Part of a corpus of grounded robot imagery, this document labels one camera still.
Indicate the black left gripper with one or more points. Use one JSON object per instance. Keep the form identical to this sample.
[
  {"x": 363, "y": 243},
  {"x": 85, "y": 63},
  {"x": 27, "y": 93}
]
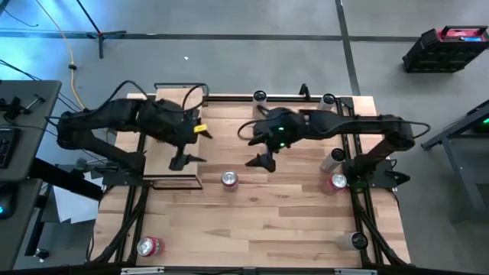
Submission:
[{"x": 181, "y": 122}]

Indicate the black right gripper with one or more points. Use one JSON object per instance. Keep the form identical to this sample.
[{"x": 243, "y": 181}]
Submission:
[{"x": 279, "y": 133}]

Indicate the red soda can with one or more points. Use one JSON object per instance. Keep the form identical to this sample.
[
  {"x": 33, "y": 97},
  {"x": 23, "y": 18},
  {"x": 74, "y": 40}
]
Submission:
[
  {"x": 149, "y": 246},
  {"x": 229, "y": 178},
  {"x": 338, "y": 182}
]

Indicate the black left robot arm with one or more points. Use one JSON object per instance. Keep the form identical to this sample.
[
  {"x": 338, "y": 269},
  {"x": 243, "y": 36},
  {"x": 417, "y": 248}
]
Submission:
[{"x": 111, "y": 110}]

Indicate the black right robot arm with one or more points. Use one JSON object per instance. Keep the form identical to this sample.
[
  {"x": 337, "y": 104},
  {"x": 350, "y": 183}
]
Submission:
[{"x": 363, "y": 124}]

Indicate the yellow tape tag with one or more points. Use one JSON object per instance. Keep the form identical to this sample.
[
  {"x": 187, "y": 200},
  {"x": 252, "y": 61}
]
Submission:
[{"x": 200, "y": 128}]

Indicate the small dark clamp knob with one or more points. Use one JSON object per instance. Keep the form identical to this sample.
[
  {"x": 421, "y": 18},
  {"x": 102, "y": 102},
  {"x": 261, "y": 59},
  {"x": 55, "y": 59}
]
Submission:
[{"x": 304, "y": 91}]

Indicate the black desk support bar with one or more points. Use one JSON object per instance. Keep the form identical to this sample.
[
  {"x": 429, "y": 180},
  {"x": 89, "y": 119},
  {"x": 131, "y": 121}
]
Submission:
[{"x": 65, "y": 178}]

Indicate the white paper sheets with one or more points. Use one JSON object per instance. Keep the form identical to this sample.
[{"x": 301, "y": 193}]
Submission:
[{"x": 74, "y": 206}]

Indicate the black tripod stand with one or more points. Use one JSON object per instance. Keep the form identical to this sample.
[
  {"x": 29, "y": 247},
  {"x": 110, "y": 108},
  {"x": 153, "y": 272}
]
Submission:
[{"x": 101, "y": 36}]

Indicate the black clamp tool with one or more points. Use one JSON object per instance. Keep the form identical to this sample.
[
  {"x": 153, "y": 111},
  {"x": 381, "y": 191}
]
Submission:
[{"x": 14, "y": 109}]

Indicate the black caster wheel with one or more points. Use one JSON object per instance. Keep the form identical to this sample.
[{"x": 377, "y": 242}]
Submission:
[{"x": 42, "y": 254}]

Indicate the black keyboard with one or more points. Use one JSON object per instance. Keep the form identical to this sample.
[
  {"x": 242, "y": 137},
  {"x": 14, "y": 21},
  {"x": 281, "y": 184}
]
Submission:
[{"x": 7, "y": 149}]

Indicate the black tool case red top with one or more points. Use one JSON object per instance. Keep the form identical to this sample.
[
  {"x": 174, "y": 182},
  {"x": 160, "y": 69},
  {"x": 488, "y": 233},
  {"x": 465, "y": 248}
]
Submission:
[{"x": 431, "y": 57}]

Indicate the dark grey side table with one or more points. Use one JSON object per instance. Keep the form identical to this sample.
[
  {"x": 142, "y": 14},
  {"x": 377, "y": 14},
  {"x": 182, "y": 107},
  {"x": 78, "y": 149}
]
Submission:
[{"x": 456, "y": 130}]

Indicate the black computer mouse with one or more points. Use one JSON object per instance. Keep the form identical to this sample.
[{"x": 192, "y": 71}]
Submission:
[{"x": 5, "y": 208}]

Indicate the wooden shelf black metal frame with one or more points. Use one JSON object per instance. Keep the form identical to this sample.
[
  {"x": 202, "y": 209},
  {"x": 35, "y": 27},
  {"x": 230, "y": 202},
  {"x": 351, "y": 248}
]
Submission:
[{"x": 159, "y": 160}]

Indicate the black aluminium frame rail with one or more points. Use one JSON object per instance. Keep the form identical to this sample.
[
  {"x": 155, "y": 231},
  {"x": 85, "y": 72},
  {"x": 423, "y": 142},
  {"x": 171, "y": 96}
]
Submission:
[
  {"x": 142, "y": 208},
  {"x": 354, "y": 214},
  {"x": 229, "y": 99}
]

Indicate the black frame beam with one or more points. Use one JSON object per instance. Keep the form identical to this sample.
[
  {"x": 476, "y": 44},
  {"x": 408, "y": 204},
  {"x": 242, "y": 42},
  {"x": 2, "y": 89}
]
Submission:
[{"x": 214, "y": 272}]

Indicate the silver bracket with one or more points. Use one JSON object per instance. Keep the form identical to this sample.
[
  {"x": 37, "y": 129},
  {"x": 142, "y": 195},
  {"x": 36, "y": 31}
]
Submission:
[
  {"x": 355, "y": 272},
  {"x": 142, "y": 270}
]

